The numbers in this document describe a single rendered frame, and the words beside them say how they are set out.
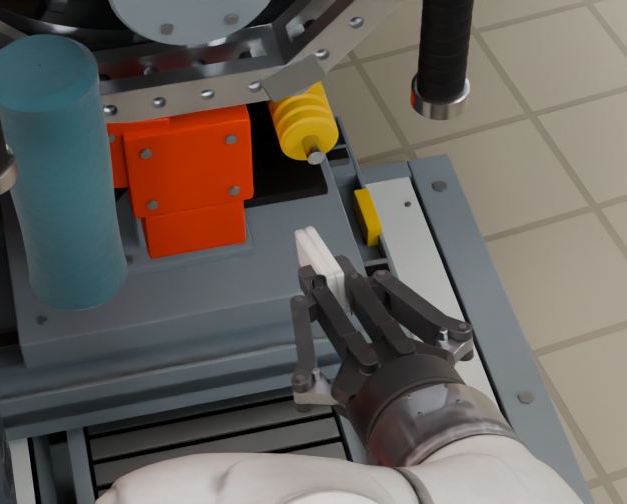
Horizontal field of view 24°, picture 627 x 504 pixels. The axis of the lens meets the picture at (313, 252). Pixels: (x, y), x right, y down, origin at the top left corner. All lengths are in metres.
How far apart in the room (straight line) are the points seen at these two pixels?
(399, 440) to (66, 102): 0.43
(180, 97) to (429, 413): 0.56
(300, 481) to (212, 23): 0.48
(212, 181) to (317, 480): 0.73
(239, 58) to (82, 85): 0.26
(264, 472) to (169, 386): 0.99
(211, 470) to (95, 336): 0.94
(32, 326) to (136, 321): 0.12
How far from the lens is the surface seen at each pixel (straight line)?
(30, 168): 1.19
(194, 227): 1.44
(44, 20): 1.37
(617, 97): 2.25
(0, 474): 1.40
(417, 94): 1.09
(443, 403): 0.86
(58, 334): 1.64
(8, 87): 1.16
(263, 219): 1.73
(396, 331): 0.96
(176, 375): 1.67
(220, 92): 1.33
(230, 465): 0.72
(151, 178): 1.38
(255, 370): 1.70
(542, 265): 2.00
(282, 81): 1.34
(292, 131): 1.40
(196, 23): 1.08
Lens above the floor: 1.51
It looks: 49 degrees down
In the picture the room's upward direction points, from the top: straight up
